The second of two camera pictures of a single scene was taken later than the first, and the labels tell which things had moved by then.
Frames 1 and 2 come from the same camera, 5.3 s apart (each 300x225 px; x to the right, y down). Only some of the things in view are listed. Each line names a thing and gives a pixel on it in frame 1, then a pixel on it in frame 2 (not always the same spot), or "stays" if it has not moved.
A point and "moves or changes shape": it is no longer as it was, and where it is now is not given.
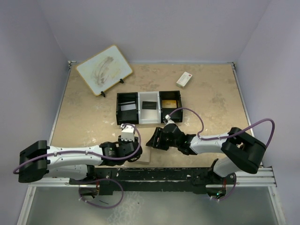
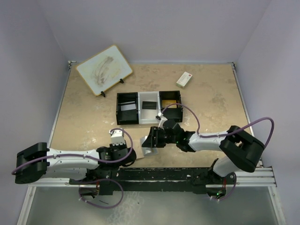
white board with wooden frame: [104, 70] stays
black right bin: [177, 116] stays
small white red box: [183, 79] stays
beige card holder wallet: [145, 158] moves or changes shape
